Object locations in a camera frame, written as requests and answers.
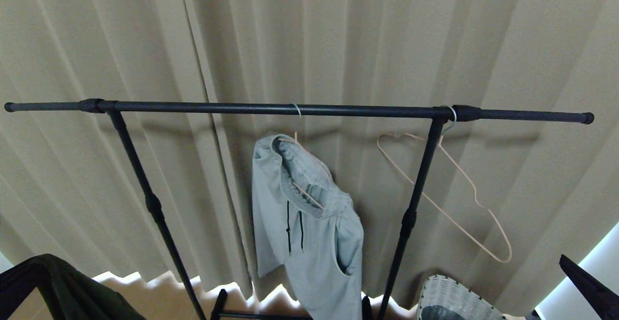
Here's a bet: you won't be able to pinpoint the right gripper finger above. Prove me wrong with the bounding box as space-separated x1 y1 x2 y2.
560 255 619 320

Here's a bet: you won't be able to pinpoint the pink clothes hanger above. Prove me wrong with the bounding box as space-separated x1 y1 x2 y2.
377 107 512 264
277 105 325 210

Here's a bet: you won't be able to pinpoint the pale grey shorts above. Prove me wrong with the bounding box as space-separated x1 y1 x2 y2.
251 135 364 320

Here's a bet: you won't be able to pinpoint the green garment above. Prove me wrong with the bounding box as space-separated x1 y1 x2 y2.
0 255 146 320

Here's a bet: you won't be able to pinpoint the white laundry basket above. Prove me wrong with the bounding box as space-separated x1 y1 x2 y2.
417 275 508 320

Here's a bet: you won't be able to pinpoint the black clothes rack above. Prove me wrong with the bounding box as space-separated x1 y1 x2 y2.
4 99 594 320

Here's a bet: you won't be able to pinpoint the beige curtain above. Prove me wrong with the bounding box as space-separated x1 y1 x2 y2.
0 0 619 316

